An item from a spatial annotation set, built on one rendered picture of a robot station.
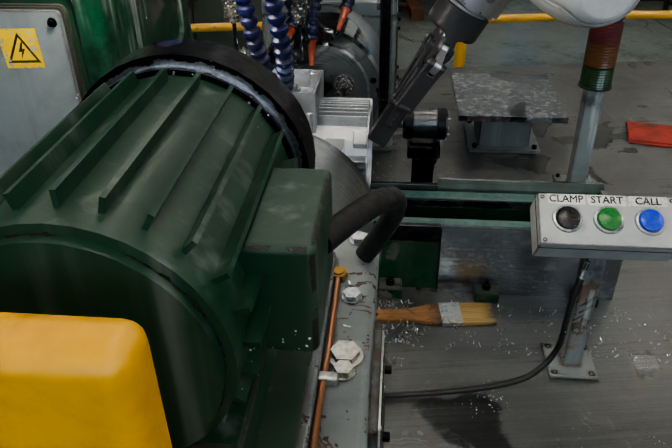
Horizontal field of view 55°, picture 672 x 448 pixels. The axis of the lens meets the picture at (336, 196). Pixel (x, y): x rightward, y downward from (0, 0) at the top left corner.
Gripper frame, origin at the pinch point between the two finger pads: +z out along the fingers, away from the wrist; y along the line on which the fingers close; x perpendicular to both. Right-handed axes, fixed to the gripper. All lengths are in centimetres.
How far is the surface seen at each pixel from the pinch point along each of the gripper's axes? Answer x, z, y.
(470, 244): 22.1, 10.6, 2.0
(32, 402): -21, -14, 74
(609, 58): 36, -20, -33
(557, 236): 21.3, -6.3, 20.9
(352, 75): -5.0, 5.9, -26.7
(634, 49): 201, 13, -376
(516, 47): 130, 54, -376
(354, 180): -3.7, 0.9, 19.5
